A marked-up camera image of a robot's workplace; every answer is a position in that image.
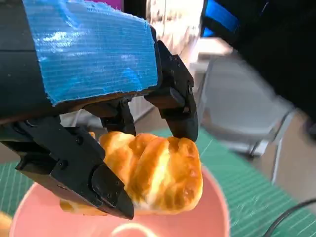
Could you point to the round toy bread bun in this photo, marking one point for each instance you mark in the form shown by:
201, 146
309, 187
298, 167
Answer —
4, 222

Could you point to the green cutting mat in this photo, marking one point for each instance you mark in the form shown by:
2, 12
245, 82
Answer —
247, 192

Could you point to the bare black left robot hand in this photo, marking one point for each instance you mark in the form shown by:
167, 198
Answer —
86, 61

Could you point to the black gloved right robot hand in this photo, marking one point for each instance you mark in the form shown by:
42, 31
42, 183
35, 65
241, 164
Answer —
284, 61

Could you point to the braided toy bread loaf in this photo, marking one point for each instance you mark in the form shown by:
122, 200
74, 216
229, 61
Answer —
160, 172

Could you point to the pink bowl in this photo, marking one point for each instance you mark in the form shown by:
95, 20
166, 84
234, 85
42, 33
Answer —
197, 222

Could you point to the light blue mesh chair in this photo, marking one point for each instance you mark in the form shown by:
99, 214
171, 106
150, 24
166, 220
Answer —
234, 103

